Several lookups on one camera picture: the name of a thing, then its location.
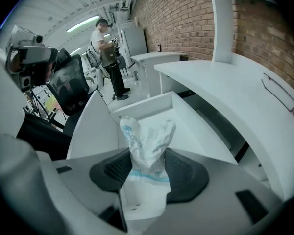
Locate black mesh office chair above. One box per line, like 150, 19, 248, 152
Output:
48, 47, 92, 135

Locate person's white shirt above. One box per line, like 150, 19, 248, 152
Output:
0, 47, 64, 235

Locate person's black trousers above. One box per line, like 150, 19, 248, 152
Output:
16, 113, 73, 161

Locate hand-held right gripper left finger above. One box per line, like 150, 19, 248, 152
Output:
36, 146, 133, 233

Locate white cabinet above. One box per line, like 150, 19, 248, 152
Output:
119, 27, 148, 58

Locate white plastic bag item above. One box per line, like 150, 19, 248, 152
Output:
119, 116, 177, 187

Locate head-mounted camera rig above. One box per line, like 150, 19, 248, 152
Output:
4, 25, 60, 93

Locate thin-framed eyeglasses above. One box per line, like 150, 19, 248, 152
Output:
261, 72, 294, 113

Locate long ceiling light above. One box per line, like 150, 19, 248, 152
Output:
65, 14, 100, 33

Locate small white desk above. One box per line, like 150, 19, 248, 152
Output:
129, 52, 182, 99

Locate white curved shelf panel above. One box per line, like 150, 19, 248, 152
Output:
207, 0, 281, 64

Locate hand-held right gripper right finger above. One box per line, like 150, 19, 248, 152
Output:
161, 147, 284, 235

